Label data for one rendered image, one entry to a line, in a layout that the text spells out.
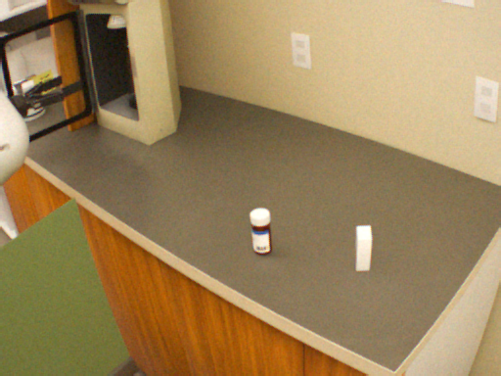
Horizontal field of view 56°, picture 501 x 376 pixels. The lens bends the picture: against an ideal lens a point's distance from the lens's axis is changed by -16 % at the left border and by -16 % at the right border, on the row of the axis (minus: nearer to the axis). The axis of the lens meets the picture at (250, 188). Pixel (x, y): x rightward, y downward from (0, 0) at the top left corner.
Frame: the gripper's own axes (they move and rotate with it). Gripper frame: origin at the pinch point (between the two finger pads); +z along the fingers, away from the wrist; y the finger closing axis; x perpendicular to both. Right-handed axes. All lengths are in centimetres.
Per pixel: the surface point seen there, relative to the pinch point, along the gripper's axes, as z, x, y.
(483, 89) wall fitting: 59, 1, -102
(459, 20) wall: 60, -17, -94
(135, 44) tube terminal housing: 17.7, -7.7, -14.2
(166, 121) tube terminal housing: 25.3, 20.8, -14.3
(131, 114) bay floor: 19.5, 17.9, -3.5
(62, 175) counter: -10.6, 25.6, -4.3
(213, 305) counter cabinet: -10, 38, -69
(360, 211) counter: 24, 25, -84
